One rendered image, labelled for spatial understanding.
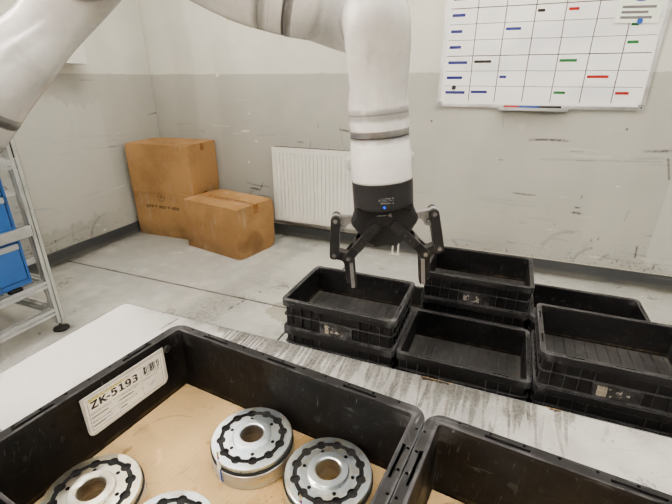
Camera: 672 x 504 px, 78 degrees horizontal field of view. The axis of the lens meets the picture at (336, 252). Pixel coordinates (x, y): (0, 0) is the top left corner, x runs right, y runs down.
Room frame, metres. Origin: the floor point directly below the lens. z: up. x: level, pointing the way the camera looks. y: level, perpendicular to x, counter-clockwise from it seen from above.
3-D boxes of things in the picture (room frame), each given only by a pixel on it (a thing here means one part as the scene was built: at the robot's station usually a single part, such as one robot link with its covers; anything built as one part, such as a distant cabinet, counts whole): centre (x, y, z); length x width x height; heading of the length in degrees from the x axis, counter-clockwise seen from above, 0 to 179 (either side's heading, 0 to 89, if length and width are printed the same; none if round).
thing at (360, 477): (0.35, 0.01, 0.86); 0.10 x 0.10 x 0.01
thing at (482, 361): (1.16, -0.43, 0.31); 0.40 x 0.30 x 0.34; 68
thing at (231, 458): (0.40, 0.11, 0.86); 0.10 x 0.10 x 0.01
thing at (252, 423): (0.40, 0.11, 0.86); 0.05 x 0.05 x 0.01
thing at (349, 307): (1.31, -0.05, 0.37); 0.40 x 0.30 x 0.45; 68
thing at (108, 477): (0.32, 0.27, 0.86); 0.05 x 0.05 x 0.01
